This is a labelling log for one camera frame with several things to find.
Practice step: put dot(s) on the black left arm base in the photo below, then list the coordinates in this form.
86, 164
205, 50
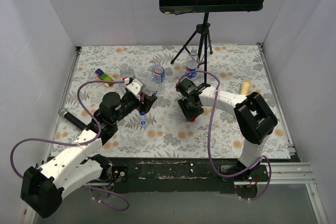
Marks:
118, 174

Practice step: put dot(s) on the floral tablecloth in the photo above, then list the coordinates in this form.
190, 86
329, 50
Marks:
167, 134

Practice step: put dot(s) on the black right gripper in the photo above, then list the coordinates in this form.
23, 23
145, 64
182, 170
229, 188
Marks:
189, 108

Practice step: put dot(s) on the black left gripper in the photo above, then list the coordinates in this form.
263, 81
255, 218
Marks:
146, 100

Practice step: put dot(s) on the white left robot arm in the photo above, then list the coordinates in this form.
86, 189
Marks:
44, 188

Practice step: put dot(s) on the Pepsi label clear bottle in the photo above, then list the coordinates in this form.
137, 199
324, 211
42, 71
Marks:
192, 61

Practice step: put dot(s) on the blue label water bottle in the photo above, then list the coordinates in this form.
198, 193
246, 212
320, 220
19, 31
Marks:
159, 72

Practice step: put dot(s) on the cream toy microphone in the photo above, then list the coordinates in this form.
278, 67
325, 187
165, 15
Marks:
245, 87

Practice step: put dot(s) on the red label clear bottle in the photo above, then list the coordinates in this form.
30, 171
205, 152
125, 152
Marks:
151, 87

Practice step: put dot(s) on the white blue label bottle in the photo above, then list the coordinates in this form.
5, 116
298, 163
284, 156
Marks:
126, 71

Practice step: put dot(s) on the colourful toy block car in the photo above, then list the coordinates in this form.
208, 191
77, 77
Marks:
101, 75

